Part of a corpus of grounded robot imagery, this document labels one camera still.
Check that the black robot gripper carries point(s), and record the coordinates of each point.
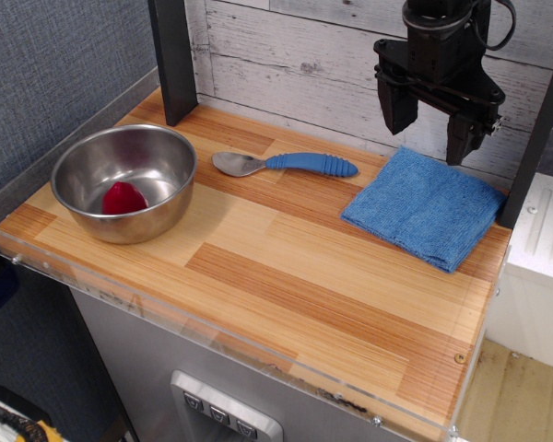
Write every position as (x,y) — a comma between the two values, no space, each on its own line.
(440,64)

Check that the black upright post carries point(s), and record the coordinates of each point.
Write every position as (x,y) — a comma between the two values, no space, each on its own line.
(529,163)
(174,58)

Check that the red plastic toy fruit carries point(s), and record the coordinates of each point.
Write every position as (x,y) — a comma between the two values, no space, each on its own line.
(123,198)

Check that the blue folded cloth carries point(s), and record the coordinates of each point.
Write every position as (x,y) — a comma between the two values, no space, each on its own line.
(426,208)

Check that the black right upright post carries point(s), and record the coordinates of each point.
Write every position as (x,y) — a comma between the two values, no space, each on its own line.
(529,163)

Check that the toy fridge dispenser panel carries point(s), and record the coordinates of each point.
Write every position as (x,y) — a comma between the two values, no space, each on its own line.
(209,414)

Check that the clear acrylic table guard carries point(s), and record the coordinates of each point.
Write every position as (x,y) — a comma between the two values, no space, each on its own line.
(333,311)

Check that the blue handled metal spoon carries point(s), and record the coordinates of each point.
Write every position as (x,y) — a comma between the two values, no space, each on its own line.
(240,165)

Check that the black yellow object bottom left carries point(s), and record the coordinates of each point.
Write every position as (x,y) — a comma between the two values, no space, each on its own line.
(22,420)

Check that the white cabinet at right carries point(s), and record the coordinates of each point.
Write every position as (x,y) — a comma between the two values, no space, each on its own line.
(521,315)

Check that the black left upright post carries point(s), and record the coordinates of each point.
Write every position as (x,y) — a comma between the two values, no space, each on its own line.
(174,58)

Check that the stainless steel bowl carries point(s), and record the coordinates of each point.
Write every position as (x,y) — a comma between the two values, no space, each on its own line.
(158,161)

